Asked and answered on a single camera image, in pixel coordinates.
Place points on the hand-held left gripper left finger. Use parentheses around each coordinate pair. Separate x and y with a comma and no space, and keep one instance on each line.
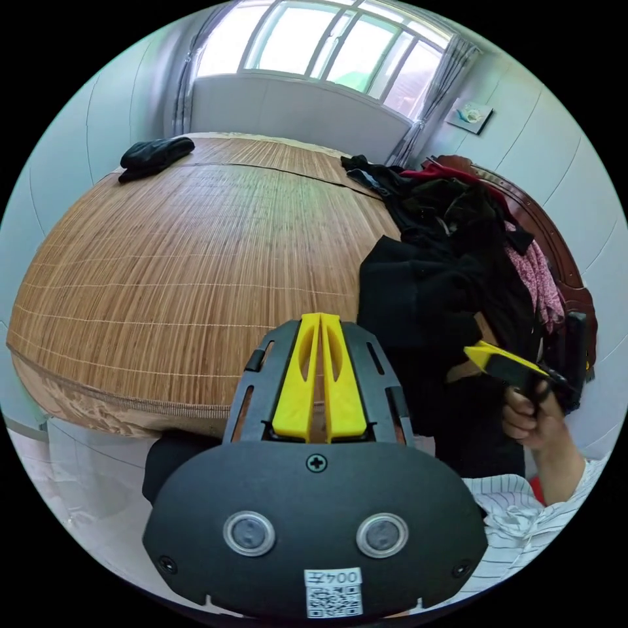
(294,392)

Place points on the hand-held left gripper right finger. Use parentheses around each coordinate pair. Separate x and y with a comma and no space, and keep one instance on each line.
(343,397)

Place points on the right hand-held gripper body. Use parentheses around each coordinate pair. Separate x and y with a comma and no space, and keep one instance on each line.
(559,387)

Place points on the black pants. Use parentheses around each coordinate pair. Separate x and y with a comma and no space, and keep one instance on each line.
(417,319)

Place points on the person's right forearm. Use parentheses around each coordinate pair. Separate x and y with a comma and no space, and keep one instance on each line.
(557,468)

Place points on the person's right hand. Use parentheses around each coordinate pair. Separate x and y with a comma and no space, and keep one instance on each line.
(535,429)

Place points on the person's body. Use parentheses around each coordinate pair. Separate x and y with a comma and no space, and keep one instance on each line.
(515,532)

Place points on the pile of clothes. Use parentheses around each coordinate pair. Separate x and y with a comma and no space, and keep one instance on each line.
(441,206)

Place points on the bed with woven mat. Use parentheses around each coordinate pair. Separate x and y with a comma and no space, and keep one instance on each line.
(196,270)

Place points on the grey curtain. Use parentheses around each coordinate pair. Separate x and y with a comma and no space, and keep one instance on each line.
(436,88)
(189,78)

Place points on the folded black garment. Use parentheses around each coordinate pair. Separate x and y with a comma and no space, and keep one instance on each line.
(152,153)

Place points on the window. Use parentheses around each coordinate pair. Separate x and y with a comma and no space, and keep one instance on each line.
(333,46)

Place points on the framed wall picture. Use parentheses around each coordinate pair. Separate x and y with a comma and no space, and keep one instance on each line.
(470,116)

